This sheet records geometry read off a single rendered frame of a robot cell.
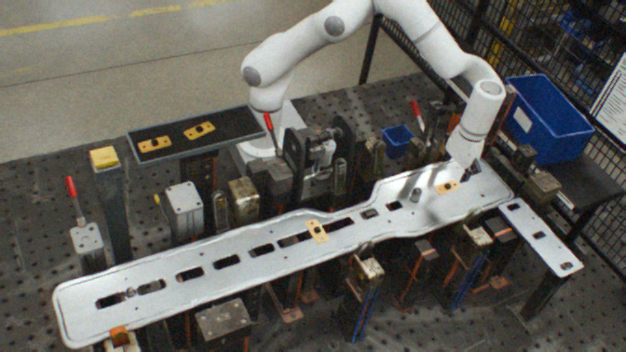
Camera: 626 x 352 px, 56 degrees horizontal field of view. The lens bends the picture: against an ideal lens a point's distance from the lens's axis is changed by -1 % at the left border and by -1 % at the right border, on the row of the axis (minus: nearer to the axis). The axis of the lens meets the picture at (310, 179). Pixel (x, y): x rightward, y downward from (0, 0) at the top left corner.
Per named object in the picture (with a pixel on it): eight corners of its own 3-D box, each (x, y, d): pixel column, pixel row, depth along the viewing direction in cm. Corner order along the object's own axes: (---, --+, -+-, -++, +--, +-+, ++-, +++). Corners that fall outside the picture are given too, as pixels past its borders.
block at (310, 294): (304, 304, 187) (316, 250, 167) (286, 272, 195) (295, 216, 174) (319, 298, 190) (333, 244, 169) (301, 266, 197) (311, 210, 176)
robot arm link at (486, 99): (467, 108, 173) (456, 126, 167) (483, 72, 163) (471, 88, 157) (494, 120, 170) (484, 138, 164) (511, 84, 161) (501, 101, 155)
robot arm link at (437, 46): (428, 20, 169) (489, 103, 175) (406, 46, 159) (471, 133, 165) (453, 4, 162) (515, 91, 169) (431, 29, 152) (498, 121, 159)
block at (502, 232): (469, 297, 197) (499, 247, 176) (450, 271, 203) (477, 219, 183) (492, 288, 201) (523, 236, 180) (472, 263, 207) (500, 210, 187)
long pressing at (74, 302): (68, 363, 136) (67, 360, 135) (47, 286, 149) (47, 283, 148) (518, 199, 190) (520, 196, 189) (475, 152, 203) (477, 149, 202)
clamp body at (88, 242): (93, 331, 173) (72, 259, 147) (84, 300, 179) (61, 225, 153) (126, 319, 176) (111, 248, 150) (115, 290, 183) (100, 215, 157)
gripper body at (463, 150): (452, 120, 171) (441, 148, 179) (473, 144, 165) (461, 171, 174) (471, 115, 174) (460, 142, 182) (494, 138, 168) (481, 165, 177)
